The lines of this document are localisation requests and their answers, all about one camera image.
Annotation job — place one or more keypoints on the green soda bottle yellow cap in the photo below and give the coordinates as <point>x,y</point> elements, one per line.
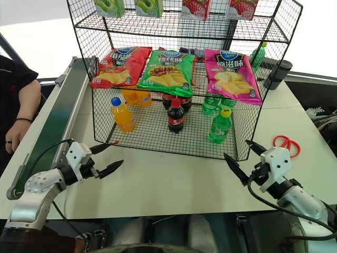
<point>209,105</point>
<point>228,103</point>
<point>220,127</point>
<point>257,59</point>

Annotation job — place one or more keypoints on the dark purple packet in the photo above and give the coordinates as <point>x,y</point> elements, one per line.
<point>192,52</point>

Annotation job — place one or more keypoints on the cola bottle red cap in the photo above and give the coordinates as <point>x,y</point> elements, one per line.
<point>176,118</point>
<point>166,101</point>
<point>187,103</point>

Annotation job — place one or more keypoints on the green potato chips bag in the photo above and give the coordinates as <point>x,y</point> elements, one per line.
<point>168,73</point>

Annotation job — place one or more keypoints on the black cylindrical container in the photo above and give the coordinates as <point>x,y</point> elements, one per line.
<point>277,75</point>

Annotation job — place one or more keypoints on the person's hand with ring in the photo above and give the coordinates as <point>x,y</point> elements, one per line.
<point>16,133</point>

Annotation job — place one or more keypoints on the person's black shirt torso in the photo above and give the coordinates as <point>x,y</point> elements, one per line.
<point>13,81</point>

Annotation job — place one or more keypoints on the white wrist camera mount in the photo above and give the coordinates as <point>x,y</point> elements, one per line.
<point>276,166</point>
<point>77,155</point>

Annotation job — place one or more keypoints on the black wristband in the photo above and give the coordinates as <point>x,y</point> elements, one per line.
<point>23,120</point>

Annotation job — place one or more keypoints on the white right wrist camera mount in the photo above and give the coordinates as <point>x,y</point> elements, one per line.
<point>276,166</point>

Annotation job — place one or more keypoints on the green conveyor belt aluminium frame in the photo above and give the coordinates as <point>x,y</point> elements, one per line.
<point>52,124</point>

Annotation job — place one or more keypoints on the person's bare forearm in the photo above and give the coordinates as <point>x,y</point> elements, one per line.
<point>29,101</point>

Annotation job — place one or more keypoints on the red potato chips bag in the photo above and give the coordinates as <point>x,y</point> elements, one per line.
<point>123,67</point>

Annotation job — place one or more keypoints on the green apple juice carton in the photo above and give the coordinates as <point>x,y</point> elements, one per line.
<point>148,7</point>
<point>109,6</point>

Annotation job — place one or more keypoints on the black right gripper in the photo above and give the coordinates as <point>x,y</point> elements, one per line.
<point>260,172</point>

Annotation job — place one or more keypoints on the black and white sneaker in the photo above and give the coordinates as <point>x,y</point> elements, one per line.
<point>319,112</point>

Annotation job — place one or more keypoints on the red strawberry milk carton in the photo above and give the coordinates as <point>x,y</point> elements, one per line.
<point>242,9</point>
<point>196,9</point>

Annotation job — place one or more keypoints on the orange soda bottle blue cap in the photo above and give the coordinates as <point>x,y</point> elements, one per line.
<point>129,97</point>
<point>122,116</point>
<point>144,98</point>

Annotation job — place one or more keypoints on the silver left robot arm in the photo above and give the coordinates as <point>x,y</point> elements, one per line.
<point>37,189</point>

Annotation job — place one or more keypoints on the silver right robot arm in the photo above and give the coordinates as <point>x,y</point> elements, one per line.
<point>300,200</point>

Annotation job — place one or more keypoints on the pink potato chips bag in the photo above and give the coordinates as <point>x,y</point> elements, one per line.
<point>230,76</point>

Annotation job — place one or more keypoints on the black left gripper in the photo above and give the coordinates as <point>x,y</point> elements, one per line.
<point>89,170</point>

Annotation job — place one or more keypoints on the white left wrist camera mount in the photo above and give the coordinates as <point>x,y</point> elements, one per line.
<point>77,155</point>

